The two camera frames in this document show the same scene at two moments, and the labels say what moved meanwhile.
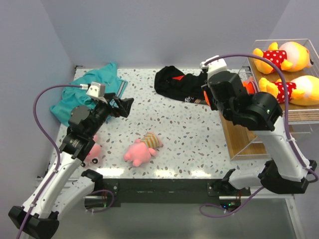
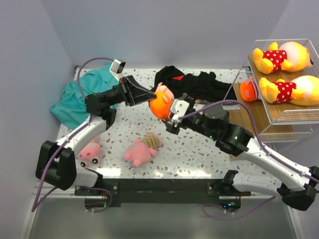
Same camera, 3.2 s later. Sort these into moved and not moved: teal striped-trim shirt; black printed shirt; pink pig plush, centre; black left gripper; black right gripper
Moved: black right gripper; black left gripper
Not moved: pink pig plush, centre; black printed shirt; teal striped-trim shirt
